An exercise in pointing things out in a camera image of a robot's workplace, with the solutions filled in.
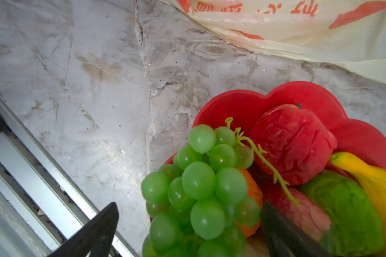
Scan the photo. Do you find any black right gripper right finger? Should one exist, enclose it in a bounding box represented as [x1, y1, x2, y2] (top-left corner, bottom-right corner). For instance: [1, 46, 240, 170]
[261, 202, 331, 257]

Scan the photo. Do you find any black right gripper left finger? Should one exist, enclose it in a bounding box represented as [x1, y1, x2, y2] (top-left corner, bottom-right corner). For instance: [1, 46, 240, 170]
[49, 202, 119, 257]

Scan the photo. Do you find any cream white toy fruit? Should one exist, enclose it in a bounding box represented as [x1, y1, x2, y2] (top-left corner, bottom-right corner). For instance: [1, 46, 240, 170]
[243, 229, 270, 257]

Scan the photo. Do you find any orange toy fruit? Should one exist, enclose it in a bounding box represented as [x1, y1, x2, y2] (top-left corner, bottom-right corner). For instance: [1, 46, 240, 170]
[234, 168, 264, 238]

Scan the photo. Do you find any green wrinkled toy fruit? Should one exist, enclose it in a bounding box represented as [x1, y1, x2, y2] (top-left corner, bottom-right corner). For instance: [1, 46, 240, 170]
[300, 170, 384, 257]

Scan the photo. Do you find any green toy grape bunch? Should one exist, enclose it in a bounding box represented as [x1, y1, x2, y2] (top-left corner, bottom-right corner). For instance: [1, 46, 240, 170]
[140, 117, 299, 257]

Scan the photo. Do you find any red toy fruit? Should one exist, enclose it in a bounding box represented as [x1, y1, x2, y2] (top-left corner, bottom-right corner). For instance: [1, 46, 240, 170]
[249, 104, 337, 186]

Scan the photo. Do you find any yellow toy banana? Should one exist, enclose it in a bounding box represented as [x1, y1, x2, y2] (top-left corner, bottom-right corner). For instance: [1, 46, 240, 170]
[330, 152, 386, 257]

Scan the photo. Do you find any red flower-shaped plate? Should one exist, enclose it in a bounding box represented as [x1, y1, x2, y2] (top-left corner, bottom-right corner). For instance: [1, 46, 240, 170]
[149, 81, 386, 222]

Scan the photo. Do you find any yellow plastic fruit-print bag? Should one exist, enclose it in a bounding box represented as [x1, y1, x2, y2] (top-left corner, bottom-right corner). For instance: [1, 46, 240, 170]
[168, 0, 386, 84]

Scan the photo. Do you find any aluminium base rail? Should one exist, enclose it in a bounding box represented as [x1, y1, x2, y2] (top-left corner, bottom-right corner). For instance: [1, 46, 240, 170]
[0, 83, 139, 257]

